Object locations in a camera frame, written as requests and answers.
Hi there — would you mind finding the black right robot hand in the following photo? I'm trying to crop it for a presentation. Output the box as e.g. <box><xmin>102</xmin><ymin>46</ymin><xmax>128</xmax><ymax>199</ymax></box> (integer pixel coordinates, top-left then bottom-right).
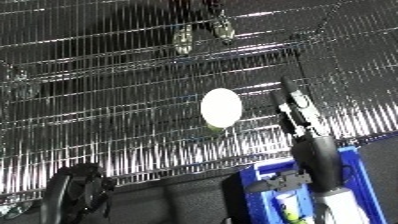
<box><xmin>245</xmin><ymin>76</ymin><xmax>347</xmax><ymax>194</ymax></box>

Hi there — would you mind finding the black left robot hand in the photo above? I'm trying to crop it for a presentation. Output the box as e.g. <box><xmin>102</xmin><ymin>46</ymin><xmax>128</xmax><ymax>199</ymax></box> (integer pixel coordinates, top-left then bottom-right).
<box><xmin>37</xmin><ymin>162</ymin><xmax>118</xmax><ymax>224</ymax></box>

